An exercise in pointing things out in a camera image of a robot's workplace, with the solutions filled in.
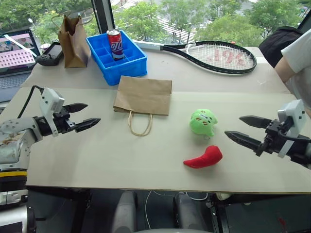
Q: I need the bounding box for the grey rounded robot leg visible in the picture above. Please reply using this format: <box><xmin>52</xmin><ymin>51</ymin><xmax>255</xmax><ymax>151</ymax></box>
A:
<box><xmin>173</xmin><ymin>193</ymin><xmax>207</xmax><ymax>231</ymax></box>
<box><xmin>112</xmin><ymin>190</ymin><xmax>137</xmax><ymax>233</ymax></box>

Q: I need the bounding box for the red soda can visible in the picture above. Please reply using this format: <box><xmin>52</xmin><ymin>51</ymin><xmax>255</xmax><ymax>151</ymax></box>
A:
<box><xmin>106</xmin><ymin>29</ymin><xmax>125</xmax><ymax>61</ymax></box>

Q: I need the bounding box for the black tennis racket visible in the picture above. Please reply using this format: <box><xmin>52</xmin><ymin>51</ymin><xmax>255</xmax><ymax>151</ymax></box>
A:
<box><xmin>133</xmin><ymin>40</ymin><xmax>258</xmax><ymax>75</ymax></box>

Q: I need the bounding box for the white cable under table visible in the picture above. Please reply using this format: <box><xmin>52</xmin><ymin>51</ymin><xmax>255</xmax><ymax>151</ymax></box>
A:
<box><xmin>145</xmin><ymin>190</ymin><xmax>209</xmax><ymax>231</ymax></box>

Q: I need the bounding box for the red plush chili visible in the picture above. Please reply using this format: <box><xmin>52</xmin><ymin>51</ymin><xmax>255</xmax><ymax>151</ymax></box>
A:
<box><xmin>183</xmin><ymin>145</ymin><xmax>223</xmax><ymax>169</ymax></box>

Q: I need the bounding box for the open laptop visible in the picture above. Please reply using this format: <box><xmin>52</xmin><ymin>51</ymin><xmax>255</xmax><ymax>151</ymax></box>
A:
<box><xmin>0</xmin><ymin>29</ymin><xmax>41</xmax><ymax>103</ymax></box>

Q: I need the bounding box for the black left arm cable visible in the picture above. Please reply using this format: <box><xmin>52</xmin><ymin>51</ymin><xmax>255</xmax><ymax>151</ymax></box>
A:
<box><xmin>17</xmin><ymin>85</ymin><xmax>45</xmax><ymax>119</ymax></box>

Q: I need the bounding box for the person in white shirt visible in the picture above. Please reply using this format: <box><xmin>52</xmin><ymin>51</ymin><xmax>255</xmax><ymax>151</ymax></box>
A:
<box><xmin>274</xmin><ymin>30</ymin><xmax>311</xmax><ymax>115</ymax></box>

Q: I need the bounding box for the green plush toy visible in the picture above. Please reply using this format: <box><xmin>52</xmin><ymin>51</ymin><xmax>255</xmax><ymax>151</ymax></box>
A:
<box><xmin>189</xmin><ymin>108</ymin><xmax>218</xmax><ymax>141</ymax></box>

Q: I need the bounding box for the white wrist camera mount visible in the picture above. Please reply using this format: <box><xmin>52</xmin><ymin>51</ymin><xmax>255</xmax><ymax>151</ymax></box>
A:
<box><xmin>277</xmin><ymin>99</ymin><xmax>307</xmax><ymax>159</ymax></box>
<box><xmin>39</xmin><ymin>87</ymin><xmax>66</xmax><ymax>137</ymax></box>

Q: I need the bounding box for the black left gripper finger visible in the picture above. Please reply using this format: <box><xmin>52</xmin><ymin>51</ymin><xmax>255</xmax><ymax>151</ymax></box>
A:
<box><xmin>63</xmin><ymin>103</ymin><xmax>88</xmax><ymax>114</ymax></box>
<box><xmin>74</xmin><ymin>117</ymin><xmax>102</xmax><ymax>133</ymax></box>

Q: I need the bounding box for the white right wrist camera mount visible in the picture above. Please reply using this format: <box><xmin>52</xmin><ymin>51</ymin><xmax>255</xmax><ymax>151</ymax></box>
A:
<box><xmin>277</xmin><ymin>99</ymin><xmax>307</xmax><ymax>159</ymax></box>

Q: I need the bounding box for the black handheld controller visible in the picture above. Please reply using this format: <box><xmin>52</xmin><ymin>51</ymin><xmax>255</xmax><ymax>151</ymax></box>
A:
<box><xmin>36</xmin><ymin>42</ymin><xmax>65</xmax><ymax>67</ymax></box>

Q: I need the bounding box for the blue plastic divider crate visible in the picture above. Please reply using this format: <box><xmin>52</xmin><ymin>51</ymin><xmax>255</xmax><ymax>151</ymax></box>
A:
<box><xmin>86</xmin><ymin>30</ymin><xmax>148</xmax><ymax>86</ymax></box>

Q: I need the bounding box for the flat brown paper bag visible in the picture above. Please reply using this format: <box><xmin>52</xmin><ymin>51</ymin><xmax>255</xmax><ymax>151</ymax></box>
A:
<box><xmin>113</xmin><ymin>75</ymin><xmax>173</xmax><ymax>136</ymax></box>

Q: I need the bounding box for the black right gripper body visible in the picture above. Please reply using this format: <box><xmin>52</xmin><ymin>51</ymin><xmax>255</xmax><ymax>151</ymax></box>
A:
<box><xmin>256</xmin><ymin>118</ymin><xmax>294</xmax><ymax>157</ymax></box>

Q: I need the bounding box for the black bag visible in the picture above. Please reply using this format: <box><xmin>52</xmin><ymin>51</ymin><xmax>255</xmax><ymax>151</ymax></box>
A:
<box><xmin>258</xmin><ymin>26</ymin><xmax>305</xmax><ymax>69</ymax></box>

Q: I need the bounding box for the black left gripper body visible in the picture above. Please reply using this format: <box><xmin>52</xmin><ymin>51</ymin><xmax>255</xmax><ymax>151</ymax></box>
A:
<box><xmin>52</xmin><ymin>106</ymin><xmax>76</xmax><ymax>134</ymax></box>

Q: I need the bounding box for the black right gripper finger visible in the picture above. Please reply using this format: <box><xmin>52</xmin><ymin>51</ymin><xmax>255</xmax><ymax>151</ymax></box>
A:
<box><xmin>224</xmin><ymin>131</ymin><xmax>266</xmax><ymax>152</ymax></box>
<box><xmin>239</xmin><ymin>116</ymin><xmax>273</xmax><ymax>130</ymax></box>

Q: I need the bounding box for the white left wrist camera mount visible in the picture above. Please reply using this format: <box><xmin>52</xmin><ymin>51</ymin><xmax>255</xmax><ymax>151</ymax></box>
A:
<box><xmin>39</xmin><ymin>87</ymin><xmax>66</xmax><ymax>137</ymax></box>

